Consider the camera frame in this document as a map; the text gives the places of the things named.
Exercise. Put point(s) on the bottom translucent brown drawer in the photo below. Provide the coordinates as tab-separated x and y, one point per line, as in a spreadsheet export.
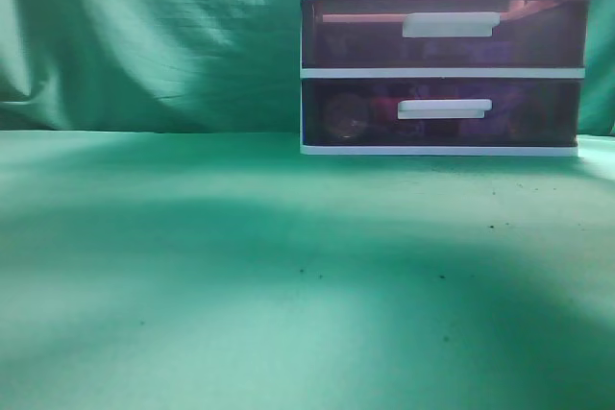
440	112

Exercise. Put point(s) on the translucent brown drawer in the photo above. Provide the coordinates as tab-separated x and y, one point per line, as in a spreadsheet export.
440	112
444	33

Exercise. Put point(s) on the middle translucent brown drawer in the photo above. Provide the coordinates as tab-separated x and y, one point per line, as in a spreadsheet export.
444	33

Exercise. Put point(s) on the green table cover cloth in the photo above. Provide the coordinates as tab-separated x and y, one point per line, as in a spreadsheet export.
228	271

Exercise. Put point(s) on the green backdrop cloth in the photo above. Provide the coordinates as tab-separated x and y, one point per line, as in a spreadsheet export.
161	66

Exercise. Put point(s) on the white plastic drawer cabinet frame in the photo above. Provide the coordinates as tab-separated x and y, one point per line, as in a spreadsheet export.
576	74

